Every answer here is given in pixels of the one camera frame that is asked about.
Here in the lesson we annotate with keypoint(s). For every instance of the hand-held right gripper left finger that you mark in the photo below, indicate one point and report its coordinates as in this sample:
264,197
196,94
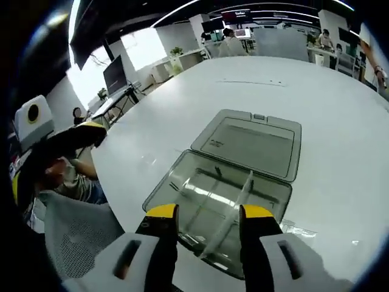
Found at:
158,237

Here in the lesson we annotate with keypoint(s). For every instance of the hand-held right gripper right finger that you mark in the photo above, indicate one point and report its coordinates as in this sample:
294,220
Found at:
255,243

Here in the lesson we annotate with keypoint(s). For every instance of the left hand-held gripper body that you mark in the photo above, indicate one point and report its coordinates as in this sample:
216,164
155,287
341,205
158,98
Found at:
45,120

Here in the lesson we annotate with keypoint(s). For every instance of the clear plastic divider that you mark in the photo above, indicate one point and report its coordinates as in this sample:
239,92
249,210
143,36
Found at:
220,228

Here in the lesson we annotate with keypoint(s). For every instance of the grey transparent guide fixture box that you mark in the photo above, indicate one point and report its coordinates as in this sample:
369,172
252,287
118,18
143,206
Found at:
258,146

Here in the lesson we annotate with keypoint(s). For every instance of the white desk with black legs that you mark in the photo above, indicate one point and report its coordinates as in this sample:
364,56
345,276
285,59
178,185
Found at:
106,105

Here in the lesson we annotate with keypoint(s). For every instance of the crumpled clear plastic bag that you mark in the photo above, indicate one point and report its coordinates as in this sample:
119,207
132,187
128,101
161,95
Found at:
299,228

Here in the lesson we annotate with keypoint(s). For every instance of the black monitor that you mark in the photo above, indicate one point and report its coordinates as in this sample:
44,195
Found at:
115,74

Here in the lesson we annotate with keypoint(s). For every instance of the grey mesh office chair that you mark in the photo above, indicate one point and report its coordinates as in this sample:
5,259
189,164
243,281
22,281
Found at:
79,237

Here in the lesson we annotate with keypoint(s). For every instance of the black hanging display panel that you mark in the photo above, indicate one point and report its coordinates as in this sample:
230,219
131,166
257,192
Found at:
85,39

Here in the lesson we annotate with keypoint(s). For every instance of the green potted plant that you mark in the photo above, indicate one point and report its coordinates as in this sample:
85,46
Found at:
176,53

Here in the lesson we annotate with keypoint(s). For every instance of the white cup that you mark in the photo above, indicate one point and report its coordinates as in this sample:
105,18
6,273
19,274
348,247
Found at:
319,60

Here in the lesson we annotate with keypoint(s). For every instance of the grey partition screen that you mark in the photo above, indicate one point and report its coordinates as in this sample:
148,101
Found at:
279,45

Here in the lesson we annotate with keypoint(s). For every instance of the dark red wall screen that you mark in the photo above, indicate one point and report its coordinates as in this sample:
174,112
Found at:
235,14

